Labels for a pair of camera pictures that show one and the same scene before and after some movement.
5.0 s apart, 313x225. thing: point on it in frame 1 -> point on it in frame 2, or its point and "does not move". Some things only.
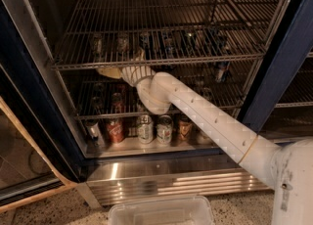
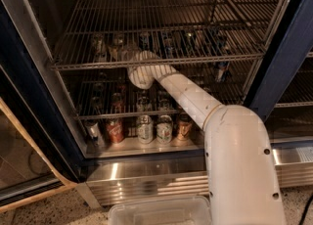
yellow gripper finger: [141, 56] -> [126, 54]
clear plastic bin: [162, 210] does not move
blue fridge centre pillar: [288, 50] does not move
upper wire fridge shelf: [147, 24] does not move
